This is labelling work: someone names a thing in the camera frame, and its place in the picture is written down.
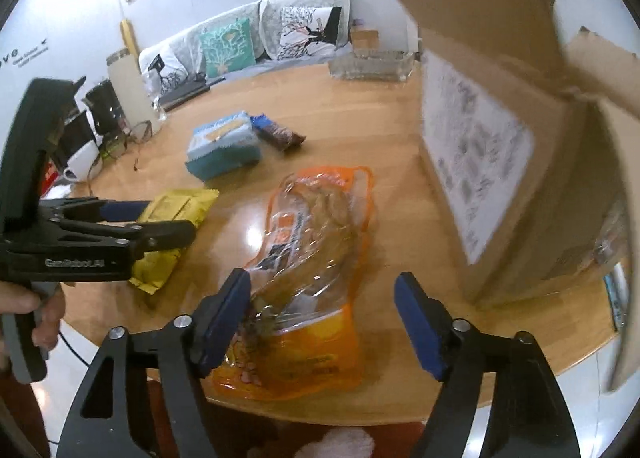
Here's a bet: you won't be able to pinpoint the glass ashtray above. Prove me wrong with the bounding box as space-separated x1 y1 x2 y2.
329 50 416 82

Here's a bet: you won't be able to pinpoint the white black cushion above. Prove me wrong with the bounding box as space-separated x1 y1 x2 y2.
148 51 189 95

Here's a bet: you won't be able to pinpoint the teal cushion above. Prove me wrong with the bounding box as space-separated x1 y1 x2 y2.
200 18 256 78

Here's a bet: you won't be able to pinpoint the blue white snack bag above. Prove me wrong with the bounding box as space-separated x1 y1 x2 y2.
186 110 262 182

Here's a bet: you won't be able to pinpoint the tortoiseshell eyeglasses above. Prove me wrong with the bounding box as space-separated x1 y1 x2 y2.
87 121 153 196

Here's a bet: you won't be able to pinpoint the orange clear snack bag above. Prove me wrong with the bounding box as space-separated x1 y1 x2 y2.
210 166 374 400

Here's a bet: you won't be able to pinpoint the dark blue snack bar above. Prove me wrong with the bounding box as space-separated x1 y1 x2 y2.
250 114 306 152

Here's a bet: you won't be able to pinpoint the white mug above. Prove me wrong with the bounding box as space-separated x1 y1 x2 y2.
62 140 103 183

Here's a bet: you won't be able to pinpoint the yellow snack bag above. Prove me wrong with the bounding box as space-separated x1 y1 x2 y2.
129 188 219 296

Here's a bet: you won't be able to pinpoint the grey sofa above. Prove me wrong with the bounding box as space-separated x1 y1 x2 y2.
138 0 352 95

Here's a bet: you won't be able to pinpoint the person's left hand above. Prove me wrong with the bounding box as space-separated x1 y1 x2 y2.
0 280 66 354

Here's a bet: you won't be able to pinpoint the wooden side table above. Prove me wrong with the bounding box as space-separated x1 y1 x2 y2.
349 27 380 56

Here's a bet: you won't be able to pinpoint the black kettle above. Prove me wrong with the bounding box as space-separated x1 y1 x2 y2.
82 79 122 136

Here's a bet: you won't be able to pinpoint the white tree-print cushion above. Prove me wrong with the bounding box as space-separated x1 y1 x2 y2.
277 6 342 60

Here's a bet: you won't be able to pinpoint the cardboard box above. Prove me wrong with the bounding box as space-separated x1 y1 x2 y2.
399 0 639 391

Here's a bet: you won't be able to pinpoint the white thermos bottle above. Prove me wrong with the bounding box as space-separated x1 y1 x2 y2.
106 48 160 138

